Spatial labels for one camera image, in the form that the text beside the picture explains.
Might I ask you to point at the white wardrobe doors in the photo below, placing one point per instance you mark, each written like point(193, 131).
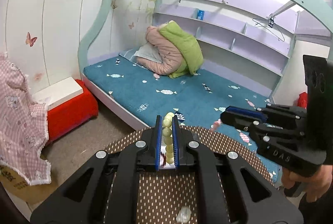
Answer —
point(52, 18)

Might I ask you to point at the black hanging tag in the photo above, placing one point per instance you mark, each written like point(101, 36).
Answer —
point(271, 21)

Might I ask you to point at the small blue box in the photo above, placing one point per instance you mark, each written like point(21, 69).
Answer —
point(199, 14)

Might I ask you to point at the pink checked bear blanket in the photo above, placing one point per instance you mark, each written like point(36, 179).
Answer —
point(18, 130)

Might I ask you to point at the white board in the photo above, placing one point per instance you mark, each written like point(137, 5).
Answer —
point(57, 92)

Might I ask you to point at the small butterfly wall sticker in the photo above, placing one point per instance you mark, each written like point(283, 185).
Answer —
point(131, 25)

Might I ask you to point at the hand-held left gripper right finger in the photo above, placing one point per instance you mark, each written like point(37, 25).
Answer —
point(208, 174)

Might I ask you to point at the white translucent pendant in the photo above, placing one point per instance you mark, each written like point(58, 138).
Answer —
point(183, 215)

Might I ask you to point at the pink padded jacket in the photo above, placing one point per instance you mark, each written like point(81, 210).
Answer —
point(166, 54)

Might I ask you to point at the person's right hand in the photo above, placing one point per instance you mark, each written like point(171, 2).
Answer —
point(316, 185)

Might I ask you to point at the brown polka dot tablecloth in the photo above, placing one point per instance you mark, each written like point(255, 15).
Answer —
point(166, 195)

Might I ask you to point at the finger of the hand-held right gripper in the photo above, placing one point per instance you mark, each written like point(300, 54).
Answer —
point(270, 135)
point(242, 116)

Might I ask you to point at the blue candy print mattress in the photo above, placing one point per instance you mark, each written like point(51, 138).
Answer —
point(145, 88)

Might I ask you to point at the cardboard box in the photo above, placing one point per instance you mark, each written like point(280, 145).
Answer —
point(20, 190)

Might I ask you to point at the pale blue pillow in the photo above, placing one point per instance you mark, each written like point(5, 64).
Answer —
point(138, 53)

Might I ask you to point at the red storage stool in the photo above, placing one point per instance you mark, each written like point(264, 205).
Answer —
point(70, 114)

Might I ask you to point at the pink butterfly wall sticker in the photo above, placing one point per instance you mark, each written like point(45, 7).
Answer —
point(31, 38)

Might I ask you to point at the red bag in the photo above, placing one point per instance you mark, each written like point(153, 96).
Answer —
point(302, 101)

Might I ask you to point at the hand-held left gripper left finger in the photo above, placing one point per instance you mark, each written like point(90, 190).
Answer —
point(122, 174)

